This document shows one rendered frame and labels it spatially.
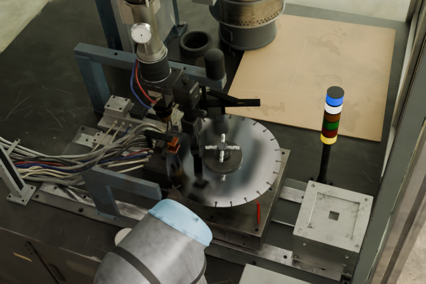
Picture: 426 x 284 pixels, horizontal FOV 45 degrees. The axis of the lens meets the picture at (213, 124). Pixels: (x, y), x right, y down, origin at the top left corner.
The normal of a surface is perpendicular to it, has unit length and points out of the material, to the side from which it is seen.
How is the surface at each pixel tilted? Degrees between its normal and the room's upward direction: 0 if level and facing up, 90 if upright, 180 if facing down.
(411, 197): 90
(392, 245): 90
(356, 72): 0
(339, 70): 0
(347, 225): 0
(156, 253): 26
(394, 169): 90
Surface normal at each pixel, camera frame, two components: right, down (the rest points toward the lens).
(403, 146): -0.35, 0.73
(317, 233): -0.07, -0.65
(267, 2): 0.48, 0.64
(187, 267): 0.74, 0.39
